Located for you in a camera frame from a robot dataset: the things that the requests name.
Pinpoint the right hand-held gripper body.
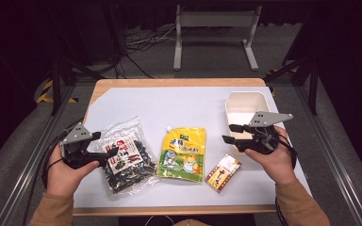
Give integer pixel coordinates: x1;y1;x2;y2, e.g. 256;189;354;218
243;110;294;155

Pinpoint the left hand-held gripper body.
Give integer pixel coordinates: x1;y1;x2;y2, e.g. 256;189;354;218
59;121;108;170

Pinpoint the cream plastic container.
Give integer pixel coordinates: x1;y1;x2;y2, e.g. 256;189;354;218
224;90;280;155

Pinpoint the clear bag of dark dried food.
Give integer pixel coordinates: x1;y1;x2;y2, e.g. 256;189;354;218
98;116;158;200

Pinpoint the yellow spout pouch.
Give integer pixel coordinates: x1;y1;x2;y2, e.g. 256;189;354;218
156;125;207;184

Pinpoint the person's left hand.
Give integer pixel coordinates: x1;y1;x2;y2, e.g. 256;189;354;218
45;144;101;198

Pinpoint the person's right hand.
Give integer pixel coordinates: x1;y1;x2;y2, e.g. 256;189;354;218
244;125;298;186

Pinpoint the small red and yellow box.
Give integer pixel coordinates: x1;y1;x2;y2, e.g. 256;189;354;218
204;153;242;194

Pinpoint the yellow and black floor tape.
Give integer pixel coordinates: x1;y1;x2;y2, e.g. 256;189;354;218
36;79;78;105

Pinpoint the black metal stand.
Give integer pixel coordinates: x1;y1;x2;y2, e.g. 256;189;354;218
263;55;321;116
48;55;107;117

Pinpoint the white table mat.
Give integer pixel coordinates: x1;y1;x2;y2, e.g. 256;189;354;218
73;86;313;209

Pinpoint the white metal stand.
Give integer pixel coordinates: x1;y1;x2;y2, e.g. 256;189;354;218
173;4;263;72

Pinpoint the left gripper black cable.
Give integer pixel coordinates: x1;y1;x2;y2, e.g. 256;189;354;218
21;118;84;226

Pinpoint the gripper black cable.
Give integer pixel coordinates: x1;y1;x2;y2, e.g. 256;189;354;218
21;118;84;226
273;136;299;226

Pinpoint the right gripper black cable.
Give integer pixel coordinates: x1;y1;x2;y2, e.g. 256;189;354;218
273;136;299;226

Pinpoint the aluminium rail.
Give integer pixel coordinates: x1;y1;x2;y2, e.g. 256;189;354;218
294;84;362;226
0;84;77;226

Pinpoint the thin white cable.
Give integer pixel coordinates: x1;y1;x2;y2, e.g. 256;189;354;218
144;214;175;226

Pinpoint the bundle of floor cables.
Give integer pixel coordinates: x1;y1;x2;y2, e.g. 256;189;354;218
114;24;177;79

